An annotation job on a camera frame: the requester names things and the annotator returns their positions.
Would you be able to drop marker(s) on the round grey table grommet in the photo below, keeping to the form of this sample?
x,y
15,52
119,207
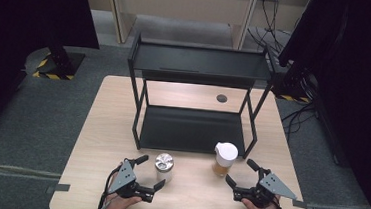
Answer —
x,y
221,98

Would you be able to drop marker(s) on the light wooden desk frame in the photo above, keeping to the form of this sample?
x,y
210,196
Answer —
x,y
181,4

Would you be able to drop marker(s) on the glass jar with silver lid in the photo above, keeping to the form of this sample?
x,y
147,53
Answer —
x,y
164,168

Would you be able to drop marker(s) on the person's left hand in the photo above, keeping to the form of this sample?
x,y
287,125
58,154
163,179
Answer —
x,y
118,208

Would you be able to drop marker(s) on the black stand base striped tape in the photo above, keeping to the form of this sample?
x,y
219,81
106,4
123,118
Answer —
x,y
291,89
59,64

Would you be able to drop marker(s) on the black metal two-tier rack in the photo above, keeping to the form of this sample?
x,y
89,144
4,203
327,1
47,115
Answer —
x,y
191,130

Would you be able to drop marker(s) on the grey floor tape piece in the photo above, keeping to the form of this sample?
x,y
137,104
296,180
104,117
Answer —
x,y
301,204
58,188

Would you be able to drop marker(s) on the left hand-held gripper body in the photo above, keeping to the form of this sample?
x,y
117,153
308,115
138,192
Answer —
x,y
124,176

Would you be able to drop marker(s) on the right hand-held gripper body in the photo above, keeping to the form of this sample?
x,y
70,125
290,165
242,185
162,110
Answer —
x,y
272,186

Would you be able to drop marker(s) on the black curtain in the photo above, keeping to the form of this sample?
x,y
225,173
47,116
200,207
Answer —
x,y
359,81
30,12

